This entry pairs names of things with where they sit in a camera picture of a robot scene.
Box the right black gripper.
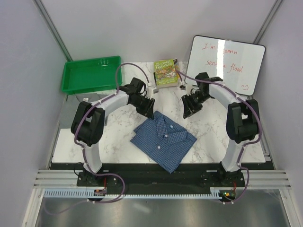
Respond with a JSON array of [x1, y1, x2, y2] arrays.
[[181, 91, 211, 119]]

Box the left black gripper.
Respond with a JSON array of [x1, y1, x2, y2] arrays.
[[130, 95, 155, 120]]

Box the blue plaid long sleeve shirt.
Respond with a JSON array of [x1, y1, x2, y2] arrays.
[[130, 111, 197, 174]]

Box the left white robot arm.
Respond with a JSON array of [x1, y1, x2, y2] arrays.
[[71, 78, 157, 186]]

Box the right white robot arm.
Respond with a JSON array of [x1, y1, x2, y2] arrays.
[[180, 72, 262, 186]]

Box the green treehouse book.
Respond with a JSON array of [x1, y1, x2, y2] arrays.
[[153, 59, 180, 88]]

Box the folded grey shirt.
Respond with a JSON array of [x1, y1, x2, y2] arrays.
[[66, 93, 107, 104]]

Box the green plastic tray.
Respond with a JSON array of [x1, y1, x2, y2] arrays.
[[61, 56, 122, 95]]

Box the white whiteboard with red writing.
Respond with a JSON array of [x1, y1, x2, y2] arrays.
[[186, 35, 266, 96]]

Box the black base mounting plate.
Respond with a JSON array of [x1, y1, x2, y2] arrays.
[[77, 163, 245, 195]]

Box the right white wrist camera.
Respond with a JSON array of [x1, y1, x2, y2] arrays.
[[179, 82, 196, 95]]

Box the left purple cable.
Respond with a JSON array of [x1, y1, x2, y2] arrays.
[[44, 62, 152, 215]]

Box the purple cable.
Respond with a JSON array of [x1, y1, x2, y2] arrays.
[[44, 62, 152, 215], [175, 70, 262, 205]]

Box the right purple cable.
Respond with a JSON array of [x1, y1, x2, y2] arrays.
[[175, 70, 262, 205]]

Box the left light blue cable duct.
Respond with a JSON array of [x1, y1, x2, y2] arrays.
[[44, 189, 107, 198]]

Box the aluminium frame rail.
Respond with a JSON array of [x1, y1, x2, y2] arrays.
[[34, 170, 291, 190]]

